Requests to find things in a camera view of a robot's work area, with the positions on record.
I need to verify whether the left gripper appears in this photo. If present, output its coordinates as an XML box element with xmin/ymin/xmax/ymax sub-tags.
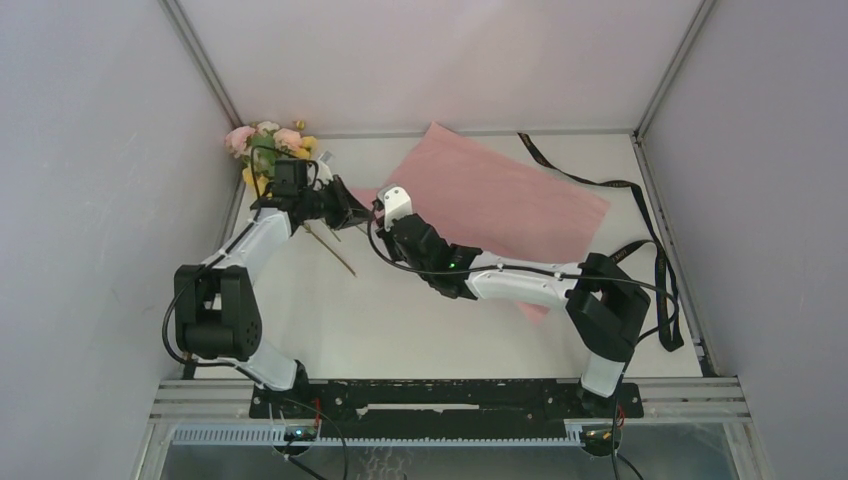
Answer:
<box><xmin>299</xmin><ymin>175</ymin><xmax>375</xmax><ymax>231</ymax></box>

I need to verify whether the pink purple wrapping paper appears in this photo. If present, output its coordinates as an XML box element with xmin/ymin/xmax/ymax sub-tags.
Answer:
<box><xmin>349</xmin><ymin>121</ymin><xmax>612</xmax><ymax>327</ymax></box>

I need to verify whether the yellow fake flower stem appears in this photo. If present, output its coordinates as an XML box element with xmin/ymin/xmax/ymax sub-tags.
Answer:
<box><xmin>241</xmin><ymin>166</ymin><xmax>357</xmax><ymax>278</ymax></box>
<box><xmin>293</xmin><ymin>120</ymin><xmax>317</xmax><ymax>159</ymax></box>

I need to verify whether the pink fake flower stem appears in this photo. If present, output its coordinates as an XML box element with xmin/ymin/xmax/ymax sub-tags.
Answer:
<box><xmin>224</xmin><ymin>121</ymin><xmax>280</xmax><ymax>169</ymax></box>
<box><xmin>253</xmin><ymin>121</ymin><xmax>299</xmax><ymax>158</ymax></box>

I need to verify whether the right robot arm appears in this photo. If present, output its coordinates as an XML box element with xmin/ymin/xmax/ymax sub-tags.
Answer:
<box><xmin>367</xmin><ymin>214</ymin><xmax>651</xmax><ymax>416</ymax></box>

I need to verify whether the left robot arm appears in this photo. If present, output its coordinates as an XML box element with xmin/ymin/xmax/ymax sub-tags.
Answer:
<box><xmin>161</xmin><ymin>158</ymin><xmax>369</xmax><ymax>417</ymax></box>

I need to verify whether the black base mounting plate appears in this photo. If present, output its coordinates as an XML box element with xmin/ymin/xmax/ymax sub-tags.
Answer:
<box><xmin>248</xmin><ymin>378</ymin><xmax>645</xmax><ymax>439</ymax></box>

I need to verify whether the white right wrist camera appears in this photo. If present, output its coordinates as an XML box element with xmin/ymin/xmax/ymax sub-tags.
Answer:
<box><xmin>377</xmin><ymin>184</ymin><xmax>414</xmax><ymax>231</ymax></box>

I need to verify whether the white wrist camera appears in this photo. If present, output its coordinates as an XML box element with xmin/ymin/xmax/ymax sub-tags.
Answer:
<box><xmin>377</xmin><ymin>184</ymin><xmax>414</xmax><ymax>231</ymax></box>
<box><xmin>316</xmin><ymin>151</ymin><xmax>333</xmax><ymax>183</ymax></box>

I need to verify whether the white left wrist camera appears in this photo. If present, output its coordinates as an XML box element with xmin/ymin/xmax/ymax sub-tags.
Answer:
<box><xmin>316</xmin><ymin>151</ymin><xmax>333</xmax><ymax>183</ymax></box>

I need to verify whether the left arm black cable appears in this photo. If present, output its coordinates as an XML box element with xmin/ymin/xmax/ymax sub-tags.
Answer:
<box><xmin>162</xmin><ymin>144</ymin><xmax>333</xmax><ymax>369</ymax></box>

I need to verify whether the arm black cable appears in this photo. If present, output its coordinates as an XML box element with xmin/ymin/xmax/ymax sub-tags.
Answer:
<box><xmin>365</xmin><ymin>201</ymin><xmax>680</xmax><ymax>346</ymax></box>
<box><xmin>162</xmin><ymin>144</ymin><xmax>333</xmax><ymax>369</ymax></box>

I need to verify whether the black ribbon strap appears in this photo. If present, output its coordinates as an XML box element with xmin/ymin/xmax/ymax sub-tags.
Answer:
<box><xmin>517</xmin><ymin>132</ymin><xmax>686</xmax><ymax>354</ymax></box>

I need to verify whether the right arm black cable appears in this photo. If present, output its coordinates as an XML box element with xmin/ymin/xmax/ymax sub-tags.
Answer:
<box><xmin>365</xmin><ymin>201</ymin><xmax>680</xmax><ymax>346</ymax></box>

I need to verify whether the white cable duct rail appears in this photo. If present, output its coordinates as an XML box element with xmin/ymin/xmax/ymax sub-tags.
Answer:
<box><xmin>171</xmin><ymin>424</ymin><xmax>584</xmax><ymax>447</ymax></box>

